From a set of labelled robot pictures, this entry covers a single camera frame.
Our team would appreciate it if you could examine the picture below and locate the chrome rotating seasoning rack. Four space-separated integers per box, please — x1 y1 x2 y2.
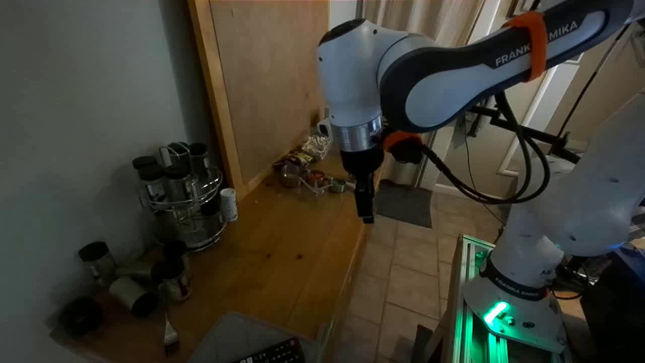
130 139 229 254

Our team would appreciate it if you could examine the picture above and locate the robot base stand green light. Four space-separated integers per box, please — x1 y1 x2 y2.
440 231 571 363

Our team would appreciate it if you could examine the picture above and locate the black equipment case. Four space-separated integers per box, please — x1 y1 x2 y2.
579 259 645 363

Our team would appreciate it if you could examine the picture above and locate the large plywood board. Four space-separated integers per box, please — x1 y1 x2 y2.
186 0 330 197

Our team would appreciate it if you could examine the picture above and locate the glass spice jar black lid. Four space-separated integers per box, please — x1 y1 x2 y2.
186 139 213 184
163 163 190 203
106 275 163 318
161 238 190 266
115 246 163 282
150 259 194 305
76 239 117 289
164 139 194 168
136 163 169 203

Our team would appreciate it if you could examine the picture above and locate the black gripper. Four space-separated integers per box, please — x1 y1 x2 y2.
338 146 386 225

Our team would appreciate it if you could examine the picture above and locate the small metal cup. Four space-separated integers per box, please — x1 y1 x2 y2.
276 157 305 191

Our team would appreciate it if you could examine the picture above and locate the black wrist camera orange mount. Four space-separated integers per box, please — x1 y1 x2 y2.
383 130 426 166

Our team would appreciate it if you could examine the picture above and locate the beige curtain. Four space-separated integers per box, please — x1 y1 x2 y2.
361 0 488 44

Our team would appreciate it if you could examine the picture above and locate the black clamp bar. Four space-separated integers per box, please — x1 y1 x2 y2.
469 102 579 166

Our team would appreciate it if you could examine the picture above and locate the black remote control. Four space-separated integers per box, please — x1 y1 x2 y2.
229 337 305 363

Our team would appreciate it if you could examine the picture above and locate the orange cable strap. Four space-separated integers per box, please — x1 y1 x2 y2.
506 10 550 82

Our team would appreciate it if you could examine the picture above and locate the thin black wire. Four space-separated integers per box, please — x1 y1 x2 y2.
461 130 504 222

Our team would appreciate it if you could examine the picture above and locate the small white container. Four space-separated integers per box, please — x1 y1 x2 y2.
217 186 240 223

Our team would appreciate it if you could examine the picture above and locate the round black lid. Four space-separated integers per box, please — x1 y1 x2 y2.
58 296 106 339

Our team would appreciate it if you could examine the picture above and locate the grey door mat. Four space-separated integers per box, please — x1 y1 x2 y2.
373 180 435 229

